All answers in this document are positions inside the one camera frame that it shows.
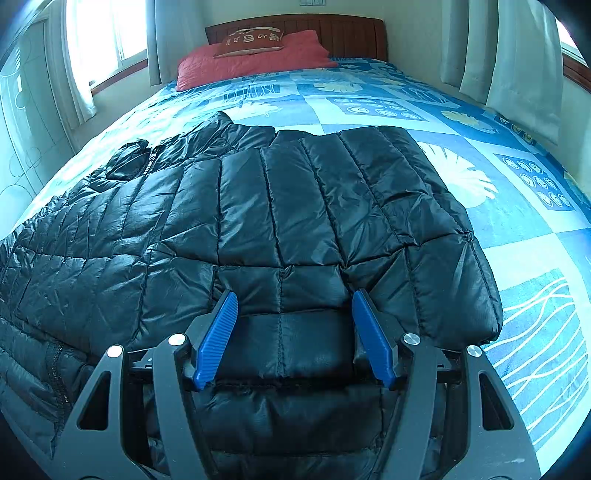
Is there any black puffer jacket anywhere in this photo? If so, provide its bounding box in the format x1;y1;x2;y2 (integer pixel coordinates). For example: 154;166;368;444
0;111;504;480

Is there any wide grey curtain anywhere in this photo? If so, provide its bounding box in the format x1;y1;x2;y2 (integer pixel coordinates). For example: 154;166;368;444
441;0;564;146

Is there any frosted glass wardrobe door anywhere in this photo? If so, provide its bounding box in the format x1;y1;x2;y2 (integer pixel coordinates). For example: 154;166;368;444
0;9;75;232

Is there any brown printed cushion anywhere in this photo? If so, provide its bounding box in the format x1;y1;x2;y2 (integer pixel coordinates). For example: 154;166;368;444
213;27;286;58

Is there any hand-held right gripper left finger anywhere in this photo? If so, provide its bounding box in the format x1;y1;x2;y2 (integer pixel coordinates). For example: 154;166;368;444
46;290;240;480

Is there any bed with blue patterned sheet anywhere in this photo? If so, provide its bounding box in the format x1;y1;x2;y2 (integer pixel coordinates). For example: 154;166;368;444
9;58;591;467

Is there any wooden headboard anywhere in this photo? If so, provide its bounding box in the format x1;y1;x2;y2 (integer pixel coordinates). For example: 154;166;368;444
205;14;389;63

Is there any white sheer curtain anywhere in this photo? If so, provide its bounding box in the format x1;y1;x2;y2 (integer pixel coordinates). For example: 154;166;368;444
46;0;98;130

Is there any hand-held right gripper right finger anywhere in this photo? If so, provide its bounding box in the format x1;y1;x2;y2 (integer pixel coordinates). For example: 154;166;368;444
352;289;543;480

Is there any window with wooden frame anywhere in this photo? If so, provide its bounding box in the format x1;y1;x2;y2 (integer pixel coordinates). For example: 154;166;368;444
556;18;591;93

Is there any window with brown sill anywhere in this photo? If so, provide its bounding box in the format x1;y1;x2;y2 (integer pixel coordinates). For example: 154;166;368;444
65;0;149;90

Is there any red pillow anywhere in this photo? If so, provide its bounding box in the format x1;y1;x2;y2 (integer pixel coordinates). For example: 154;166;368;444
175;30;340;92

